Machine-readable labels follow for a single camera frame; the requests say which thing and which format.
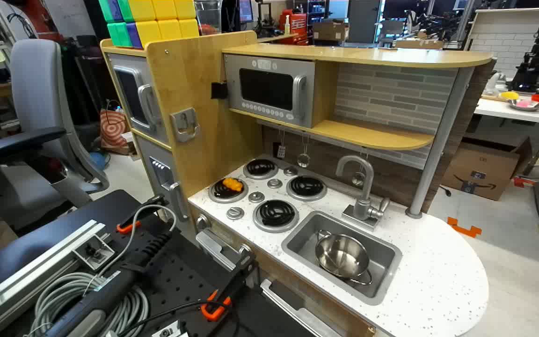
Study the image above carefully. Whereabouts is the orange twisted doughnut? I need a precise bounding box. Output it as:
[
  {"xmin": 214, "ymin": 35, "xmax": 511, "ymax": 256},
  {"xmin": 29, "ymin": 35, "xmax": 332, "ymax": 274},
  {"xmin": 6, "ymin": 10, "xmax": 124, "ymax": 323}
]
[{"xmin": 221, "ymin": 179, "xmax": 246, "ymax": 194}]

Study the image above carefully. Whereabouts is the black coil stove burner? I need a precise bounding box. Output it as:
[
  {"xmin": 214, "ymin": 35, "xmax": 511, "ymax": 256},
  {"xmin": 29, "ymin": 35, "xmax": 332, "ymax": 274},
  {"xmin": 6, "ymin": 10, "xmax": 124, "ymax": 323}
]
[
  {"xmin": 208, "ymin": 177, "xmax": 251, "ymax": 205},
  {"xmin": 251, "ymin": 197, "xmax": 302, "ymax": 235},
  {"xmin": 242, "ymin": 156, "xmax": 281, "ymax": 183},
  {"xmin": 285, "ymin": 173, "xmax": 330, "ymax": 203}
]

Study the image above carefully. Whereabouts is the shiny steel pot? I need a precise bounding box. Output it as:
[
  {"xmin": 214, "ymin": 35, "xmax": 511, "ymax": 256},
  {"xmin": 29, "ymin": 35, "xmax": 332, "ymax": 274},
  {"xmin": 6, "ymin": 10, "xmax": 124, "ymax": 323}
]
[{"xmin": 313, "ymin": 231, "xmax": 375, "ymax": 289}]

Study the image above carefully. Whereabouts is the silver toy microwave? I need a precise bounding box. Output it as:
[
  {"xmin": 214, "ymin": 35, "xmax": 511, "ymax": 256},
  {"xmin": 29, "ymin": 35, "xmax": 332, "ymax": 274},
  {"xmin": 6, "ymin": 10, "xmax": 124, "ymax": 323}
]
[{"xmin": 223, "ymin": 55, "xmax": 317, "ymax": 130}]

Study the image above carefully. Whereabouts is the wooden toy kitchen unit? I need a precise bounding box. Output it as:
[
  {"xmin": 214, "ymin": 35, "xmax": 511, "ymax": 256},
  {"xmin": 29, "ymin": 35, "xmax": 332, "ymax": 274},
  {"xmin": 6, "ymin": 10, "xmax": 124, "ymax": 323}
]
[{"xmin": 98, "ymin": 29, "xmax": 498, "ymax": 337}]

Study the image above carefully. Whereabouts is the small black box on panel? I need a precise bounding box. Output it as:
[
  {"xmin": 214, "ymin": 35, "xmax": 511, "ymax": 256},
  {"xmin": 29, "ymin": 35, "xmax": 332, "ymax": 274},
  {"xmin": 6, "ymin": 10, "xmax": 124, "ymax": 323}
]
[{"xmin": 210, "ymin": 81, "xmax": 231, "ymax": 102}]

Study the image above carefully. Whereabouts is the silver metal latch plate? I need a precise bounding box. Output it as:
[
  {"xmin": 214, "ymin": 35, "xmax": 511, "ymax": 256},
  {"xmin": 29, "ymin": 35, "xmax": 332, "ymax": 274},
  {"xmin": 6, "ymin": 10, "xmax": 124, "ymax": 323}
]
[{"xmin": 169, "ymin": 108, "xmax": 201, "ymax": 145}]

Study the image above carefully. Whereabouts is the silver toy faucet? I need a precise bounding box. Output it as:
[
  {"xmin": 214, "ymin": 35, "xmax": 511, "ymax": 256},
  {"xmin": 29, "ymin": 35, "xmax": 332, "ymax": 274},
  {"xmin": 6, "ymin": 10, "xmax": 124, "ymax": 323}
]
[{"xmin": 334, "ymin": 154, "xmax": 392, "ymax": 231}]

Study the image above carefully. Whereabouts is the silver toy sink basin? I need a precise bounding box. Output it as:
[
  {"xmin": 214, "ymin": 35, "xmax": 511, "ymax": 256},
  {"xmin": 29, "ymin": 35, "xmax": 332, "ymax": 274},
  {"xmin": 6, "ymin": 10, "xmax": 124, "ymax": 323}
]
[{"xmin": 279, "ymin": 211, "xmax": 405, "ymax": 308}]

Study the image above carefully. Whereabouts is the red box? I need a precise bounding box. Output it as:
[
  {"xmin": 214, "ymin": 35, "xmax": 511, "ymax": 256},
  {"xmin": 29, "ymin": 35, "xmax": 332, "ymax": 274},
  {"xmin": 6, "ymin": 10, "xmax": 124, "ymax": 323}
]
[{"xmin": 289, "ymin": 12, "xmax": 311, "ymax": 46}]

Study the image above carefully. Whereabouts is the black orange bar clamp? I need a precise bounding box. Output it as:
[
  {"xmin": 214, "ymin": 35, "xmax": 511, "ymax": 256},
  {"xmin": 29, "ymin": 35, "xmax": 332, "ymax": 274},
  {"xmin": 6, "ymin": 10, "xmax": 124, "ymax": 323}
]
[
  {"xmin": 115, "ymin": 196, "xmax": 165, "ymax": 239},
  {"xmin": 199, "ymin": 252, "xmax": 261, "ymax": 327}
]

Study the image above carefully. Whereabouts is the red patterned bag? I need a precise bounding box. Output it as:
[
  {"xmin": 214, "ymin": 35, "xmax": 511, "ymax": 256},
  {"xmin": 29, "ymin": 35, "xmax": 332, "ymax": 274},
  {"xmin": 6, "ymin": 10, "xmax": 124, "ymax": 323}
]
[{"xmin": 98, "ymin": 110, "xmax": 135, "ymax": 158}]

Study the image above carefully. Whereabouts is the silver cabinet door with window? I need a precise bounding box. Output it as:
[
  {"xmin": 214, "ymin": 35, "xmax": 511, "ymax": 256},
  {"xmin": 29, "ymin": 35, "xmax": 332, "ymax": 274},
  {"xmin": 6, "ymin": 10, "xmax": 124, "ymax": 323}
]
[{"xmin": 105, "ymin": 53, "xmax": 171, "ymax": 145}]

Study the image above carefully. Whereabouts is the grey metal support pole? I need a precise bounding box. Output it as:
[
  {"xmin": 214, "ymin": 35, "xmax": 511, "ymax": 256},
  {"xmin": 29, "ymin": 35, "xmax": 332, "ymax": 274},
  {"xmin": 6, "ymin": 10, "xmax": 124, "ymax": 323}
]
[{"xmin": 407, "ymin": 66, "xmax": 476, "ymax": 220}]

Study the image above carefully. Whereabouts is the brown cardboard box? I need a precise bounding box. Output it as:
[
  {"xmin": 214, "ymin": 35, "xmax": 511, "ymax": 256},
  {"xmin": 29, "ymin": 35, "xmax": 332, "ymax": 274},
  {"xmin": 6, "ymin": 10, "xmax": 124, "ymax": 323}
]
[{"xmin": 442, "ymin": 138, "xmax": 534, "ymax": 203}]

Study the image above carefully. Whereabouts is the white top desk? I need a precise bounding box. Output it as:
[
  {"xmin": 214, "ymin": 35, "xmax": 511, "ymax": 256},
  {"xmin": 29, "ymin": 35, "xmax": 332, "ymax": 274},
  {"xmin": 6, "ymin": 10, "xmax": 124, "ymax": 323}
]
[{"xmin": 474, "ymin": 96, "xmax": 539, "ymax": 239}]

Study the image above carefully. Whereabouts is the grey office chair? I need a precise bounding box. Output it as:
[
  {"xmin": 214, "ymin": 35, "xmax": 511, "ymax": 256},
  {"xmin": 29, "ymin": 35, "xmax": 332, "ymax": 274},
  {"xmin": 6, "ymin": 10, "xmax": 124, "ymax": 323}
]
[{"xmin": 0, "ymin": 38, "xmax": 111, "ymax": 241}]

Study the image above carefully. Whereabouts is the white perforated board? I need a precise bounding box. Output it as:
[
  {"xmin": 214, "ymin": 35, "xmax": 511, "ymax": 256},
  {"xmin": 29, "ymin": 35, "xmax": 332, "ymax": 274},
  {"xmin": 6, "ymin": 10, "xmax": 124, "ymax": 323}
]
[{"xmin": 465, "ymin": 7, "xmax": 539, "ymax": 81}]

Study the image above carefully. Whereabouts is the black articulated stand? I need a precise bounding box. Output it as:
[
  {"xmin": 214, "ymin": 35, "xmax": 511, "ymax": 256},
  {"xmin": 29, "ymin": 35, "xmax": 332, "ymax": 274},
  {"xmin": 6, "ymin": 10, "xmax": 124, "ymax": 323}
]
[{"xmin": 510, "ymin": 8, "xmax": 539, "ymax": 95}]

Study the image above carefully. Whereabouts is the small hanging metal ring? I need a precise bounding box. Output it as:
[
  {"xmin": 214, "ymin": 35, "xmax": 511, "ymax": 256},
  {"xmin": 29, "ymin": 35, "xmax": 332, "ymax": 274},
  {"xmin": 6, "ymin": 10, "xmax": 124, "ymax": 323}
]
[{"xmin": 296, "ymin": 139, "xmax": 313, "ymax": 171}]

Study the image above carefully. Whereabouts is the silver oven door handle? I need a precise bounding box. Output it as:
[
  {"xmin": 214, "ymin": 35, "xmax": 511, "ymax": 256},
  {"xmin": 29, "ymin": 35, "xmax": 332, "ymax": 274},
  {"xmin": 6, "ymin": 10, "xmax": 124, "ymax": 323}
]
[{"xmin": 195, "ymin": 229, "xmax": 255, "ymax": 272}]

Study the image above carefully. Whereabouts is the silver tall door handle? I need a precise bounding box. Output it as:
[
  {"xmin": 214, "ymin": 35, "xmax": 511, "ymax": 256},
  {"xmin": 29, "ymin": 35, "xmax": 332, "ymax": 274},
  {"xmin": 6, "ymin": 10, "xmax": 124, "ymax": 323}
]
[{"xmin": 137, "ymin": 83, "xmax": 160, "ymax": 130}]

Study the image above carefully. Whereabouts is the silver cupboard door handle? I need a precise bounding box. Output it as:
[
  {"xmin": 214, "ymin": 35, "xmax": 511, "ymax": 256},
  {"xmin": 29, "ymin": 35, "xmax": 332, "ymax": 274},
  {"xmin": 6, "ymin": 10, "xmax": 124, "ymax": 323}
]
[{"xmin": 261, "ymin": 278, "xmax": 337, "ymax": 337}]

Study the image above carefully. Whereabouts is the black corrugated cable conduit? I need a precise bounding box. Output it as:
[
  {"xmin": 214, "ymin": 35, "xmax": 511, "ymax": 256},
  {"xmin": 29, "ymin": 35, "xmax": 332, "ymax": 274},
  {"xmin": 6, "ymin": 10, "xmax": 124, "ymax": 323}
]
[{"xmin": 44, "ymin": 231, "xmax": 175, "ymax": 337}]

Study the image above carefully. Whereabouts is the thin white cable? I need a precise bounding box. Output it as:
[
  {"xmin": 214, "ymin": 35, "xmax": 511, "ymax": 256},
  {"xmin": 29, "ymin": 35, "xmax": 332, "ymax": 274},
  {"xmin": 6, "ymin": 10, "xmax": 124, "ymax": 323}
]
[{"xmin": 98, "ymin": 203, "xmax": 180, "ymax": 278}]

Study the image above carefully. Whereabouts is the aluminium corner bracket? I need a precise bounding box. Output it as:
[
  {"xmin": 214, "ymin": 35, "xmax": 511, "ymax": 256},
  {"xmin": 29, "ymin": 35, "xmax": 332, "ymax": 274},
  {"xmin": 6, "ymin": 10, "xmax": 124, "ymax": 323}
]
[{"xmin": 72, "ymin": 235, "xmax": 117, "ymax": 272}]

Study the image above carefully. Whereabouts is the orange bracket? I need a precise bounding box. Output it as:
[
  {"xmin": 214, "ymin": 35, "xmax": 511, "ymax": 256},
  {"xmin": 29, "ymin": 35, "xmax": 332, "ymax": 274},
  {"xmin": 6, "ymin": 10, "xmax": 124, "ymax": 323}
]
[{"xmin": 446, "ymin": 216, "xmax": 483, "ymax": 241}]

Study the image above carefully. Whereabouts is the grey coiled cable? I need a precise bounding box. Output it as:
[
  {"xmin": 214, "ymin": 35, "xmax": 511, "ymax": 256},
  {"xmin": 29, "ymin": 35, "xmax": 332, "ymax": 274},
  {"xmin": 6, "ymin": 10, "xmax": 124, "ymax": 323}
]
[{"xmin": 29, "ymin": 271, "xmax": 154, "ymax": 337}]

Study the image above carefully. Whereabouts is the aluminium extrusion rail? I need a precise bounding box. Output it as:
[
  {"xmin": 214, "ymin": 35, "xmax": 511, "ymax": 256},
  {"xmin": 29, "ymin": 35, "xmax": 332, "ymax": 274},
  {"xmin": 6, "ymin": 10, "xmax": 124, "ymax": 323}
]
[{"xmin": 0, "ymin": 218, "xmax": 109, "ymax": 336}]

